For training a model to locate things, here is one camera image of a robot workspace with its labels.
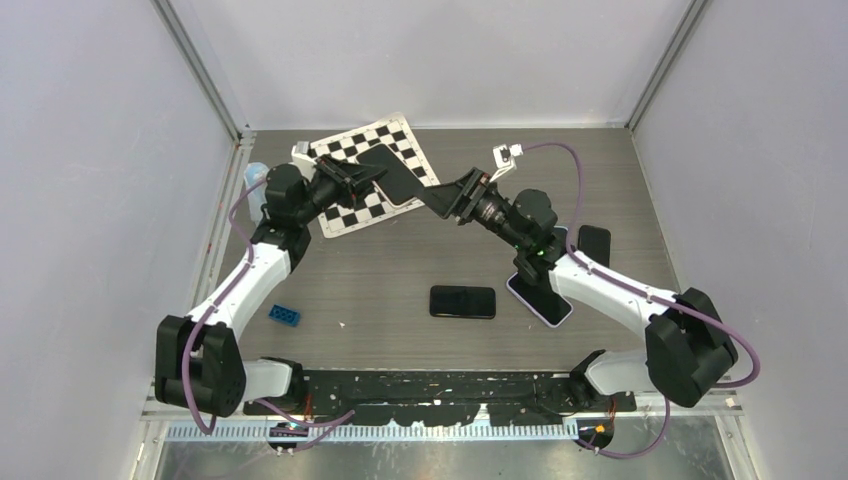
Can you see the black phone from case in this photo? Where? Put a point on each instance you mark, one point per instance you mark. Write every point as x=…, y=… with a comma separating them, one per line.
x=399, y=185

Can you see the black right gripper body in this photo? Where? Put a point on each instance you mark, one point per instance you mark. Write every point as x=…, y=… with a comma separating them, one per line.
x=487, y=209

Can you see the blue toy brick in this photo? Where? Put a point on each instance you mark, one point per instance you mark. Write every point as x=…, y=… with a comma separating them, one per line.
x=284, y=315

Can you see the lilac cased phone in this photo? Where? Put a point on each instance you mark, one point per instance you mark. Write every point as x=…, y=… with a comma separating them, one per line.
x=551, y=309

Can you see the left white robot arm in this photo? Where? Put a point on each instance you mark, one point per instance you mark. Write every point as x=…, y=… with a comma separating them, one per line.
x=198, y=363

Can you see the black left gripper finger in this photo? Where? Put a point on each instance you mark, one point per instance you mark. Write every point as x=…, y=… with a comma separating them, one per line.
x=359, y=183
x=338, y=165

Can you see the light blue cased phone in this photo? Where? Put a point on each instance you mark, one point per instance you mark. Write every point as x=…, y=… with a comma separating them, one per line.
x=557, y=246

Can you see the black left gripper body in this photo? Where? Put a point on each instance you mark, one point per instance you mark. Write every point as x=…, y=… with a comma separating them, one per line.
x=328, y=187

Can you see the black phone near wall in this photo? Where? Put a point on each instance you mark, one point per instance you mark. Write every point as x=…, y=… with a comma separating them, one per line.
x=595, y=243

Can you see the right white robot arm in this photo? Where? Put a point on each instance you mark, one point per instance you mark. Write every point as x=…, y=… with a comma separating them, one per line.
x=685, y=351

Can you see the black phone on table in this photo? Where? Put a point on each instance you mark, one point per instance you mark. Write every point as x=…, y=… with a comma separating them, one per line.
x=470, y=302

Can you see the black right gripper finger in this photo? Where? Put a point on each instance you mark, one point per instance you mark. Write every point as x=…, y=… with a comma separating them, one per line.
x=459, y=187
x=444, y=201

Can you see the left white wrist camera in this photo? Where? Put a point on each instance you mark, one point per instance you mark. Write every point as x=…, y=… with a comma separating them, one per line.
x=303, y=160

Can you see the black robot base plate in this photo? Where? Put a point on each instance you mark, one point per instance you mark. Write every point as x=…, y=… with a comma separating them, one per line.
x=442, y=398

